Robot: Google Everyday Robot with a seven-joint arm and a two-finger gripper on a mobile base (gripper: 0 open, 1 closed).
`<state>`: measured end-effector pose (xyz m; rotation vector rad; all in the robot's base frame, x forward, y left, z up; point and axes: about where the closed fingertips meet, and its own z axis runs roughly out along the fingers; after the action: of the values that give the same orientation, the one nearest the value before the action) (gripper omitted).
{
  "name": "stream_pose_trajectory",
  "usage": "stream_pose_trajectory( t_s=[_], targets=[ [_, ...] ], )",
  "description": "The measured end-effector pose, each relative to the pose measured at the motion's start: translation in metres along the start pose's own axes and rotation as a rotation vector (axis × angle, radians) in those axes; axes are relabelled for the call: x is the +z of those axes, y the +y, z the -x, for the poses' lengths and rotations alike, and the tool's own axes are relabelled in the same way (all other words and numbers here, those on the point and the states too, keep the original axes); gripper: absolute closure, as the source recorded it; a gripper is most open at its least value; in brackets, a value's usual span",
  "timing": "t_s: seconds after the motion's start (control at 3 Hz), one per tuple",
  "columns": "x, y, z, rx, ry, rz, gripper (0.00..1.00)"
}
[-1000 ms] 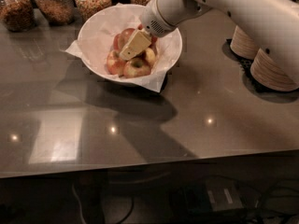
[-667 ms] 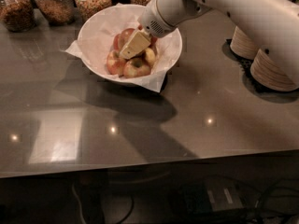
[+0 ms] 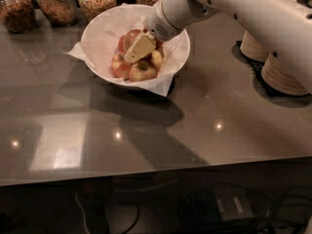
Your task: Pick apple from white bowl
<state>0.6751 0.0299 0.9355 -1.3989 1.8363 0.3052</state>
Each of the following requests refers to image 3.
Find glass jar of colourful cereal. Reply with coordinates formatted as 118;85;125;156
78;0;117;21

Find glass jar of brown cereal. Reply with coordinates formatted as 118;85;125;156
0;0;37;33

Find yellow-red front apple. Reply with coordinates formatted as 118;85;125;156
129;59;158;82

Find black cables under table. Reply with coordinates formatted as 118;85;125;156
123;182;312;234

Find black rubber mat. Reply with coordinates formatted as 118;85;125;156
240;52;276;98

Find white bowl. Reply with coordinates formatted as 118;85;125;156
80;4;191;89

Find back stack of paper bowls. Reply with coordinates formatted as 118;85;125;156
240;31;269;62

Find partly hidden red apple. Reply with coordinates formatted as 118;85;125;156
118;35;125;53

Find red back apple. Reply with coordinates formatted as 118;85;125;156
156;40;164;49

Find large red-green top apple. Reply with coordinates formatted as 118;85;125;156
123;29;140;52

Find front stack of paper bowls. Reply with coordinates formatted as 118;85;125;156
261;55;308;97

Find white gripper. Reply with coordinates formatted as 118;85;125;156
124;0;217;63

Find glass jar of granola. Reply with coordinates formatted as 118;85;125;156
36;0;77;26

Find yellow right apple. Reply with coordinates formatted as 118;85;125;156
149;50;163;70

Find red-yellow left apple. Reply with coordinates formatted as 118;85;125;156
111;53;132;80

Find white paper liner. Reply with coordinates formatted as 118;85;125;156
66;3;187;98

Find stack of paper bowls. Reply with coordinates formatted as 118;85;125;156
240;31;269;62
261;55;308;97

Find dark box under table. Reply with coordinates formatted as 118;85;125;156
189;188;255;224

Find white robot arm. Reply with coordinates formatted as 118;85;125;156
125;0;312;92

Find white cable under table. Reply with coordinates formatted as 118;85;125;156
75;191;92;234

